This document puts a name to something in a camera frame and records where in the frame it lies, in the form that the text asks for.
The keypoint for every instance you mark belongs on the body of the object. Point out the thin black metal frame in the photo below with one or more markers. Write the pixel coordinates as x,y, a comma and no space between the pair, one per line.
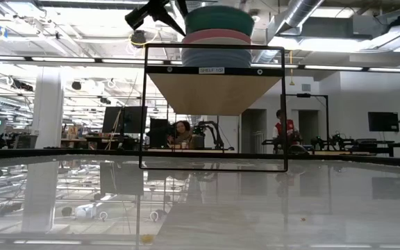
306,94

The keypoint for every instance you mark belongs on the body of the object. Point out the small yellow scrap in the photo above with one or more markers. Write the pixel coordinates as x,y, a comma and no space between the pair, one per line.
147,239

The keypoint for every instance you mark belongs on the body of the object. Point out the black wall monitor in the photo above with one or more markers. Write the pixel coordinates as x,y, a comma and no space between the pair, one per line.
383,121

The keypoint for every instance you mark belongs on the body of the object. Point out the silver ventilation duct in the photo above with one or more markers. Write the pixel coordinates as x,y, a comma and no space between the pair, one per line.
300,12

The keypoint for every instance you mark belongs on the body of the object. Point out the large dark green bowl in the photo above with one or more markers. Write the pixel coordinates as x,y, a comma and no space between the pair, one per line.
219,19

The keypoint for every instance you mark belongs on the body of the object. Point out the black aluminium table frame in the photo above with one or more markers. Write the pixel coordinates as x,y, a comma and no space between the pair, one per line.
82,152

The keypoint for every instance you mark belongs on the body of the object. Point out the black background robot workstation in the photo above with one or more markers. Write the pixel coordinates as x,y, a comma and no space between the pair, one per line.
359,142

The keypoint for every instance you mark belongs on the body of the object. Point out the black background robot arm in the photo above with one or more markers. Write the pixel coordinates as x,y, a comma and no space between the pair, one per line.
200,130

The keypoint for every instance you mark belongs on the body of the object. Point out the seated person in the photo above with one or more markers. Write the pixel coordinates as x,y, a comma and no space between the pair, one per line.
182,133

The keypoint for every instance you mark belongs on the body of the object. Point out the long ceiling light strip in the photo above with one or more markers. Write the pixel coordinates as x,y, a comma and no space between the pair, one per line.
64,59

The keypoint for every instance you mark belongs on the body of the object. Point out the white column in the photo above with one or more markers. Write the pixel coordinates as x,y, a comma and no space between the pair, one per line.
49,111

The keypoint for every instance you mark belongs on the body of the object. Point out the large pink bowl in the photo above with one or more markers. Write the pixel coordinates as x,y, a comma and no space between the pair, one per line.
217,34

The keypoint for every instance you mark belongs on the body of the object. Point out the wooden shelf with black frame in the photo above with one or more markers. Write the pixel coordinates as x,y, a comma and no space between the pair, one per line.
214,90

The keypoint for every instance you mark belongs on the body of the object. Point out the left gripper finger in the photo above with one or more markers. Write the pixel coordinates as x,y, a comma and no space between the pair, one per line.
182,6
168,18

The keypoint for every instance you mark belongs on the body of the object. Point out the black desk monitor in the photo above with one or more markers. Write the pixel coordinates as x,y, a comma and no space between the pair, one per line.
158,133
130,119

